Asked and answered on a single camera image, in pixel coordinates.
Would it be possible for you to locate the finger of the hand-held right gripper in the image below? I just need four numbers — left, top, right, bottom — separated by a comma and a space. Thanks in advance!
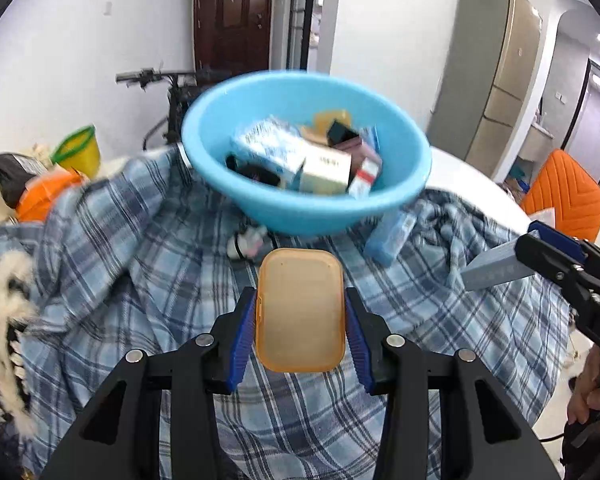
526, 219, 589, 264
515, 231, 584, 287

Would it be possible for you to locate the person's right hand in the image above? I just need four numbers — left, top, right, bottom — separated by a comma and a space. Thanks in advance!
566, 346, 600, 427

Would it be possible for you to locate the pink box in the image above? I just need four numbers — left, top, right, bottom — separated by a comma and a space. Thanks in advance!
330, 139, 384, 172

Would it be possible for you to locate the black framed glass door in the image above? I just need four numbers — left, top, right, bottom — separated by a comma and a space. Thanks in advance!
287, 0, 319, 71

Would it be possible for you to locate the white barcode box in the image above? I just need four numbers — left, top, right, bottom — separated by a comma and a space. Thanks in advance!
299, 142, 354, 195

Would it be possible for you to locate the orange chair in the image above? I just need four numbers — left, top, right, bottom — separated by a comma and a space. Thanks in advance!
519, 148, 600, 244

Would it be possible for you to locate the light blue box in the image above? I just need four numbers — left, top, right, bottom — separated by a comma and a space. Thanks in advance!
363, 209, 417, 267

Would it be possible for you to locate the black white fur knit garment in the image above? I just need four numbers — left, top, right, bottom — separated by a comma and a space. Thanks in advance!
0, 249, 42, 437

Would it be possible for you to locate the green yellow bucket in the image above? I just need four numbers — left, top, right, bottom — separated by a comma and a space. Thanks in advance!
49, 125, 102, 179

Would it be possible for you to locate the black plastic bag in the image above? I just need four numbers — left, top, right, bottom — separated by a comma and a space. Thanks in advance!
0, 145, 42, 209

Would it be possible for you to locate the blue plaid cloth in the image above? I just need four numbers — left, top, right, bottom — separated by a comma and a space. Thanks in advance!
0, 152, 574, 480

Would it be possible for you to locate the brown entrance door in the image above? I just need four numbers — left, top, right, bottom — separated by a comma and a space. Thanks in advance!
193, 0, 276, 74

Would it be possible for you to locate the grey gold refrigerator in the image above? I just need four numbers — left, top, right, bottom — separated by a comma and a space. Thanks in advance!
426, 0, 544, 179

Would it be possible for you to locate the small plush toy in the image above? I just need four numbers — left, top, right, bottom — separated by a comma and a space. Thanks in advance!
226, 224, 269, 261

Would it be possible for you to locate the small black box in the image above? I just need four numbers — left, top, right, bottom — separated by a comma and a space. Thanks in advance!
326, 119, 362, 147

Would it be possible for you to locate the blue packet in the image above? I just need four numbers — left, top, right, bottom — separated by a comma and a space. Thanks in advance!
359, 124, 382, 152

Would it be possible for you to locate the blue plastic basin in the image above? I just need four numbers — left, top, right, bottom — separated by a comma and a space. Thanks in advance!
180, 70, 433, 237

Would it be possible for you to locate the grey blue slim box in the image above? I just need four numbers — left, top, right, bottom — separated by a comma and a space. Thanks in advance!
459, 239, 537, 292

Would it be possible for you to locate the orange container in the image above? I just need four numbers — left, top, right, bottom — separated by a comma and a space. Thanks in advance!
17, 169, 84, 224

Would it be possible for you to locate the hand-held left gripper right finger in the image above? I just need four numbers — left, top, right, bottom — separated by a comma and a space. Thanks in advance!
343, 286, 561, 480

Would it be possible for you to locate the orange soap box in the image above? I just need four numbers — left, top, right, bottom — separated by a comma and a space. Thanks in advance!
255, 248, 346, 373
313, 109, 354, 137

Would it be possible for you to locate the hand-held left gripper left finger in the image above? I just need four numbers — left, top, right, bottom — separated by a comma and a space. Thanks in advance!
40, 286, 259, 480

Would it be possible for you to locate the black bicycle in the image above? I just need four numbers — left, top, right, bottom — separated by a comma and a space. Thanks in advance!
115, 65, 232, 152

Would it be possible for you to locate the red white box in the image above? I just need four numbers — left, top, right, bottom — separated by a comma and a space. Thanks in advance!
347, 157, 382, 199

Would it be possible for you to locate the blue white illustrated carton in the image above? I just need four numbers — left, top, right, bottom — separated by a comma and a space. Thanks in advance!
229, 117, 307, 189

